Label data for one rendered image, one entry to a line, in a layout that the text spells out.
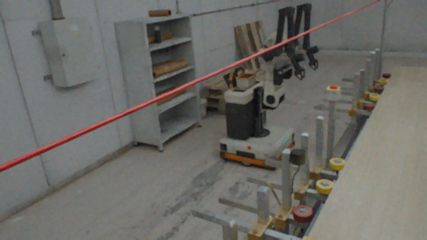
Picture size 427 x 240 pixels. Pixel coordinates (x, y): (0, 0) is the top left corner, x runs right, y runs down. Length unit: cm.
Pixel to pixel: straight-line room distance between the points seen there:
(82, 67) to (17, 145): 93
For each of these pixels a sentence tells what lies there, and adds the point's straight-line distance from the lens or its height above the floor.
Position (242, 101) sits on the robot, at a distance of 350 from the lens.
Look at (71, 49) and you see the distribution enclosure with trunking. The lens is 354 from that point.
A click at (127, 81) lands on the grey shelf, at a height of 87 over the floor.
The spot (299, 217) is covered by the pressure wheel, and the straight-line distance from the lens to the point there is 153.
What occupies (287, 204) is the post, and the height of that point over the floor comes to 90.
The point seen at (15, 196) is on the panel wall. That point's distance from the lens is 374.
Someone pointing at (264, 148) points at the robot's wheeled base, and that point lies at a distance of 356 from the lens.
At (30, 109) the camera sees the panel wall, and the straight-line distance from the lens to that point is 362.
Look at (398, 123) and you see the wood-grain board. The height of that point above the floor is 90.
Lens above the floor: 181
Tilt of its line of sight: 21 degrees down
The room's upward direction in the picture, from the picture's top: 4 degrees counter-clockwise
